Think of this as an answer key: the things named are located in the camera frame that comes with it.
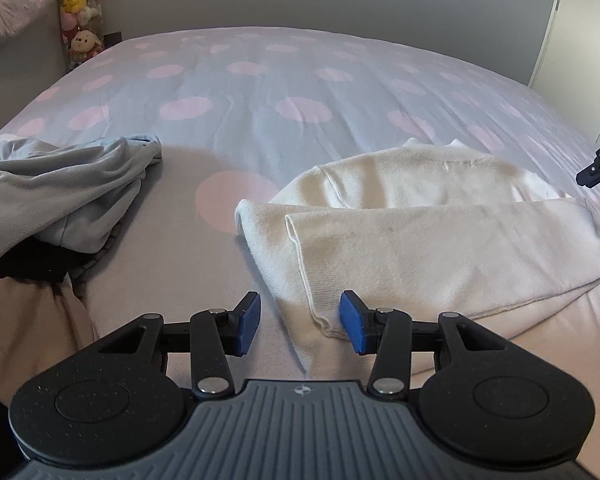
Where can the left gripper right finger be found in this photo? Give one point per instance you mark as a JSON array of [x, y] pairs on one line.
[[385, 334]]

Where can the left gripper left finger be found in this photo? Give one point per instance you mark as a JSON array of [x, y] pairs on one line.
[[216, 334]]

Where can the cream white sweater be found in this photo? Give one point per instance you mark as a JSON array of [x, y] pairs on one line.
[[423, 229]]

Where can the cream white door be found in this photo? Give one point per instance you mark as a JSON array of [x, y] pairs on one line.
[[567, 74]]

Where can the brown garment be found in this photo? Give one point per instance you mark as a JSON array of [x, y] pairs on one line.
[[41, 324]]

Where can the grey garment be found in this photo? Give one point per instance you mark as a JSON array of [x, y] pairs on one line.
[[72, 197]]

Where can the black garment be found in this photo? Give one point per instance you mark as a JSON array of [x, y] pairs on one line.
[[35, 261]]

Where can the polka dot bed sheet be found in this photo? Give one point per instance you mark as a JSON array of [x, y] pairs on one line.
[[240, 113]]

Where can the plush toy hanging organizer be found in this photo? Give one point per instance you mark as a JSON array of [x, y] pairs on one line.
[[81, 30]]

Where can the black wall socket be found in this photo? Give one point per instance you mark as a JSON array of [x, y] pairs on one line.
[[112, 39]]

